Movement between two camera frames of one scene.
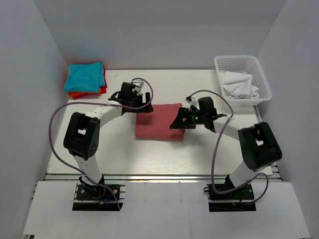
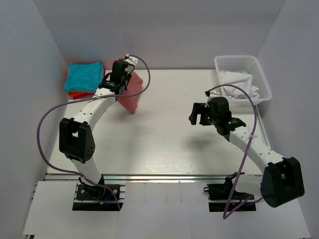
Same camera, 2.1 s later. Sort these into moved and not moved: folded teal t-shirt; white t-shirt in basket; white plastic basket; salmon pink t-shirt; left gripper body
Moved: left gripper body; salmon pink t-shirt
Not moved: folded teal t-shirt; white t-shirt in basket; white plastic basket
